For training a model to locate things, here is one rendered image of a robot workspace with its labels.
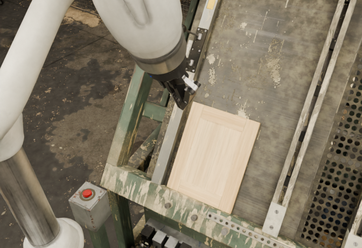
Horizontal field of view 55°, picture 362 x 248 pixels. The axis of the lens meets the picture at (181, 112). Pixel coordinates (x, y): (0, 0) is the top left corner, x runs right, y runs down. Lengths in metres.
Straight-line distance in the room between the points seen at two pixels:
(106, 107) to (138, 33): 3.11
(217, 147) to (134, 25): 1.14
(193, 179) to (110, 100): 2.21
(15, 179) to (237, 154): 0.88
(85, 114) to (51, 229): 2.39
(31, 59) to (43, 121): 2.94
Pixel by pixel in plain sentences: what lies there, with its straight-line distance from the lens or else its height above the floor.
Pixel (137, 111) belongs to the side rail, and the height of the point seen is 1.10.
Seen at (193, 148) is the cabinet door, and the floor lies 1.05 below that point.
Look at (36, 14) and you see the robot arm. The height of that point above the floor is 1.92.
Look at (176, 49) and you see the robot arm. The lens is 0.52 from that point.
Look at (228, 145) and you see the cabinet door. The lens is 1.51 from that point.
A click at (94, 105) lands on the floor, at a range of 3.59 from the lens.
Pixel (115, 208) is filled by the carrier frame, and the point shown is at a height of 0.61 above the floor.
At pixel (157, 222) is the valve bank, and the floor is 0.74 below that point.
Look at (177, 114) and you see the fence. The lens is 1.55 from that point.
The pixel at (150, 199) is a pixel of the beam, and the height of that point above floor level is 0.85.
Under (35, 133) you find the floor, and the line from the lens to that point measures 3.44.
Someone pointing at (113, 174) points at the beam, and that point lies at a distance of 1.70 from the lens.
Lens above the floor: 2.15
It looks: 39 degrees down
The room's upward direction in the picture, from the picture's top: straight up
